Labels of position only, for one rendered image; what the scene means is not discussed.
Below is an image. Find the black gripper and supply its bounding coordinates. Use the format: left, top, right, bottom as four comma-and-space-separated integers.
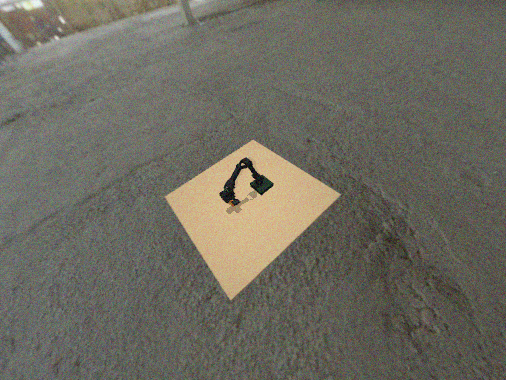
228, 193, 240, 206

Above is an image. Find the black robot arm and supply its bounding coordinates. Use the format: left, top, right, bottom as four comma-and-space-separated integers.
219, 157, 264, 203

